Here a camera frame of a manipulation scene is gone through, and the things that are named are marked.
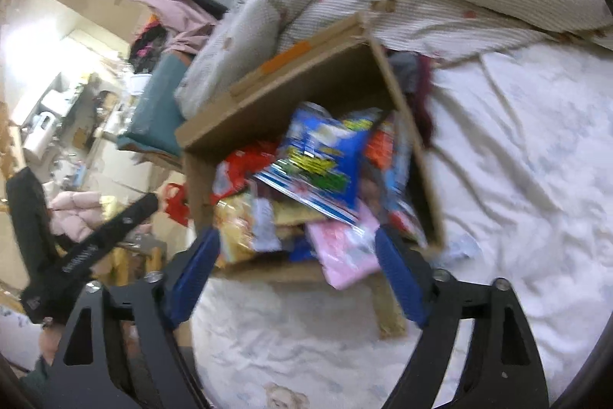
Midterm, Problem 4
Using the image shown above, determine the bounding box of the brown cardboard box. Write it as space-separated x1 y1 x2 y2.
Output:
175 12 446 340

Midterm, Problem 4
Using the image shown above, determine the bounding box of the pink puffer jacket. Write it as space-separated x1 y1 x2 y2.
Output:
48 191 108 242

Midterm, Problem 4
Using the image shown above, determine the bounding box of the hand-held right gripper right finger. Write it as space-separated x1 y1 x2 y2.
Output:
375 224 549 409

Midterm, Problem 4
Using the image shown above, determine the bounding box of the pink snack packet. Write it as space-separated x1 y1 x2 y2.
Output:
306 203 381 290

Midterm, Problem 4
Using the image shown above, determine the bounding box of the person's left forearm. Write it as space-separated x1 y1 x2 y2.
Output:
19 324 65 400

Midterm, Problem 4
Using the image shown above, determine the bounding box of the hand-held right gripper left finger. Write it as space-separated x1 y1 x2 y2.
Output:
45 227 221 409

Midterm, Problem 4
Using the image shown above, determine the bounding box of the yellow orange chips packet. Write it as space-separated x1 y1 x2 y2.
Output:
213 193 283 266

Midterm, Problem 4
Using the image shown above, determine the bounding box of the wooden stool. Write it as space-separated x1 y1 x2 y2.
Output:
108 237 166 287

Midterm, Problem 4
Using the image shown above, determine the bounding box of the red white snack packet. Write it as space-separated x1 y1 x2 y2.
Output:
366 112 429 247

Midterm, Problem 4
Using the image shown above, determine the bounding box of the large cardboard carton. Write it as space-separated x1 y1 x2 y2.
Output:
93 145 192 256

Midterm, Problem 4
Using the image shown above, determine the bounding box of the red bag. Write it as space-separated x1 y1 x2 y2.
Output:
165 183 192 228

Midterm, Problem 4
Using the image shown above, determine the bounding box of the white appliance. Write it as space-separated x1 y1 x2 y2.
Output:
23 112 57 157

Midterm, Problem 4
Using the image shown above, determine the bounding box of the dark patterned clothing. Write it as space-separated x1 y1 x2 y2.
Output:
131 16 168 69

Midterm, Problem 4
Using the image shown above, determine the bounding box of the dark red cloth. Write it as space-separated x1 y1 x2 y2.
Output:
388 49 438 148

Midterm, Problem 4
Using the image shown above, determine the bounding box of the gold foil bag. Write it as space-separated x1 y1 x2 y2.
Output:
98 194 123 218

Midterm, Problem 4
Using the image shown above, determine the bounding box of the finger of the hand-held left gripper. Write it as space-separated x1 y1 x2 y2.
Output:
60 192 160 276

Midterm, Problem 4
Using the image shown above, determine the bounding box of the yellow peanut packet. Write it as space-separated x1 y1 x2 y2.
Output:
273 198 326 228

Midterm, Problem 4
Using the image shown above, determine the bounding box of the pink cloth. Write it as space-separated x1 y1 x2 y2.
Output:
38 0 221 55

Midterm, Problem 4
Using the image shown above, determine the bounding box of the teal cushion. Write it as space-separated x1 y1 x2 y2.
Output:
117 53 190 158

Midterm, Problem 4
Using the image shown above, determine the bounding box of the blue yellow snack bag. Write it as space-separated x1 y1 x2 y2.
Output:
254 101 384 225

